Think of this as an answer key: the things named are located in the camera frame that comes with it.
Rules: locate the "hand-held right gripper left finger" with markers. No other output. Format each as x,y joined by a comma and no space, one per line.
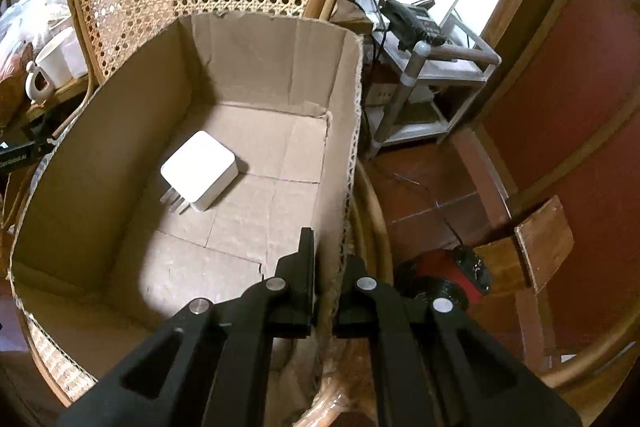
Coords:
297,287

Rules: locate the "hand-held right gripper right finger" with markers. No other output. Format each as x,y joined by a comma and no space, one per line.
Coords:
350,307

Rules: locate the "brown cardboard box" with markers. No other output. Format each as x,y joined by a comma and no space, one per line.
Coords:
100,157

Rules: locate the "white charger plug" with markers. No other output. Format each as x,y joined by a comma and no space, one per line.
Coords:
200,172

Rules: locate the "red fan heater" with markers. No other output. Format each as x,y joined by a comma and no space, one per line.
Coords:
440,264

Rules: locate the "white ceramic pitcher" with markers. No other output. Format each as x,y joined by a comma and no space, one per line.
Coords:
60,57

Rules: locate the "clear plastic bags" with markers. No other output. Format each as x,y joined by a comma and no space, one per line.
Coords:
25,22

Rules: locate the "wooden stool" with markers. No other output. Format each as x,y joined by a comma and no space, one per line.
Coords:
545,237

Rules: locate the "grey metal shelf trolley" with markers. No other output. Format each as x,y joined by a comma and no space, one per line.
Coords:
405,77

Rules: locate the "black desk telephone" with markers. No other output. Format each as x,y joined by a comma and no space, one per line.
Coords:
415,19

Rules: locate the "curved rattan frame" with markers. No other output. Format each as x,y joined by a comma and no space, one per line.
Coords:
590,372

